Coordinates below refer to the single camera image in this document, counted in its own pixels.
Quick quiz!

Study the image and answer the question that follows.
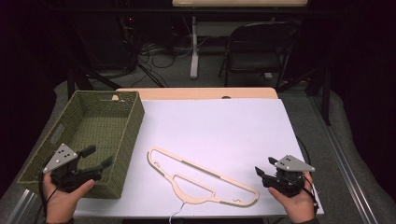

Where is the bundle of floor cables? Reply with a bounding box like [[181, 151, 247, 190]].
[[120, 15, 195, 89]]

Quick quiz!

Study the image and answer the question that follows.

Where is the person's right hand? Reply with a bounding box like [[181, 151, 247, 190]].
[[268, 171, 318, 224]]

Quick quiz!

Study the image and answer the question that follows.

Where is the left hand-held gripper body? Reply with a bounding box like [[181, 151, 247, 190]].
[[42, 143, 105, 194]]

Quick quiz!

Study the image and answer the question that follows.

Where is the green woven basket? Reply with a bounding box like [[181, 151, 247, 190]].
[[17, 90, 146, 200]]

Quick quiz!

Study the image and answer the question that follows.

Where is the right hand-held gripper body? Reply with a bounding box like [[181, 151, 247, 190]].
[[261, 154, 317, 199]]

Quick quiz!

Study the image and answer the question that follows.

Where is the person's left hand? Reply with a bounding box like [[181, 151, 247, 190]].
[[42, 172, 96, 224]]

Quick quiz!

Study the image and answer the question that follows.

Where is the white desk with legs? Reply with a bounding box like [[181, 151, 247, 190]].
[[172, 0, 310, 80]]

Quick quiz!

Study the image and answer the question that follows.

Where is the white table mat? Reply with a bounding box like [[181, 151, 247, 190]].
[[74, 98, 325, 219]]

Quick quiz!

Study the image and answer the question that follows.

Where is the wooden clothes hanger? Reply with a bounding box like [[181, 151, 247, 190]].
[[147, 146, 261, 224]]

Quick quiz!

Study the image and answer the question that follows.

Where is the aluminium floor rail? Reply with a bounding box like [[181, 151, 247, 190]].
[[5, 189, 39, 224], [307, 92, 380, 224]]

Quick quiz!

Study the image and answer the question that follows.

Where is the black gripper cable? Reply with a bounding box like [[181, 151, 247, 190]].
[[38, 170, 61, 219], [294, 135, 321, 217]]

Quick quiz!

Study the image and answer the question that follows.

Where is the black metal stand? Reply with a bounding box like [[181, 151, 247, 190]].
[[276, 65, 332, 127], [65, 63, 123, 93]]

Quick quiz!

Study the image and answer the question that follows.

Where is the black folding chair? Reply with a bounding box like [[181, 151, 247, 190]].
[[218, 21, 302, 89]]

